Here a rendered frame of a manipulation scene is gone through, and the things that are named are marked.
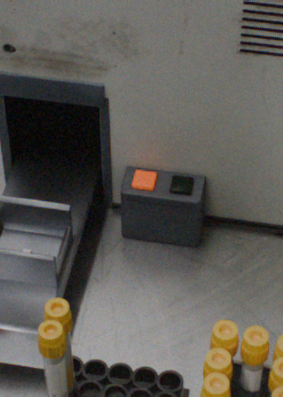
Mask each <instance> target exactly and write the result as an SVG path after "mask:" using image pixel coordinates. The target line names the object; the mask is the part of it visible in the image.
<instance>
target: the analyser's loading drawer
mask: <svg viewBox="0 0 283 397"><path fill-rule="evenodd" d="M102 167H103V166H102V145H101V139H98V138H92V137H85V136H71V135H64V134H58V133H50V132H42V131H35V130H29V129H27V130H26V133H25V135H24V137H23V140H22V143H21V145H20V149H19V151H18V155H17V158H16V160H15V162H14V165H13V167H12V171H11V172H10V174H9V176H8V179H7V182H6V184H5V186H4V190H3V193H2V195H0V362H5V363H11V364H18V365H23V366H28V367H35V368H40V369H43V357H42V355H41V354H40V353H39V350H38V343H37V340H38V337H37V336H38V327H39V325H40V324H41V323H42V322H44V318H43V317H44V313H45V311H44V307H45V304H46V303H47V302H48V301H49V300H51V299H55V298H61V299H63V297H64V294H65V290H66V288H67V281H68V278H69V276H70V272H71V269H72V267H73V263H74V260H75V255H76V252H77V248H78V245H79V242H80V238H81V235H82V233H83V227H84V224H85V221H86V218H87V215H88V212H89V209H90V203H91V201H92V196H93V193H94V191H95V187H96V184H97V181H98V176H99V173H101V169H102ZM23 249H28V250H31V252H32V253H25V252H23Z"/></svg>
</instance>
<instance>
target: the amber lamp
mask: <svg viewBox="0 0 283 397"><path fill-rule="evenodd" d="M156 177H157V174H156V173H154V172H147V171H139V170H136V172H135V174H134V178H133V182H132V187H133V188H139V189H146V190H153V188H154V185H155V181H156Z"/></svg>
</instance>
